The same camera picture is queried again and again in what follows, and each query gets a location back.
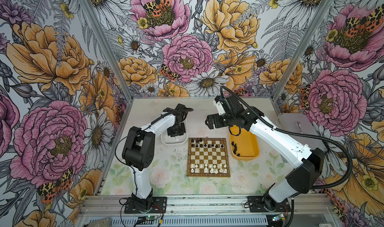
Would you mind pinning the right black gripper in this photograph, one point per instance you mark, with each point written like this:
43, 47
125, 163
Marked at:
217, 124

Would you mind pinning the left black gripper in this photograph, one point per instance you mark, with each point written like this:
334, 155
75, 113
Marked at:
180, 133

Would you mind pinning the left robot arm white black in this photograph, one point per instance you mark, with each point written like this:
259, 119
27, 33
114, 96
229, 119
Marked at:
139, 151

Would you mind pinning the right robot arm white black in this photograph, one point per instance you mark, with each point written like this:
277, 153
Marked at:
307, 163

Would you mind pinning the wooden chess board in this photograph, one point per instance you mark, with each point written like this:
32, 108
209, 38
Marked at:
208, 157

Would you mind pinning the green circuit board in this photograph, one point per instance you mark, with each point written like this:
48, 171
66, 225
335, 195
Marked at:
152, 217

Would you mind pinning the white plastic bin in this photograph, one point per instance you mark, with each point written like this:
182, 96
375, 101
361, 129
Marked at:
173, 141

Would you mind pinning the yellow plastic bin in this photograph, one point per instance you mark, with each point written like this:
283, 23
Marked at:
246, 142

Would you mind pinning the silver metal case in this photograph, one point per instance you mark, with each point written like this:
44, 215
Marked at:
299, 123

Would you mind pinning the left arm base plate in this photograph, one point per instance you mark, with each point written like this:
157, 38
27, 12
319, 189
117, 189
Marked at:
152, 205

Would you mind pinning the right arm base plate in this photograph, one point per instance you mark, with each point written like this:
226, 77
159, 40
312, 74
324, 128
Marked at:
258, 204

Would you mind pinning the aluminium frame rail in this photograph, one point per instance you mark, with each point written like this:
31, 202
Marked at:
197, 205

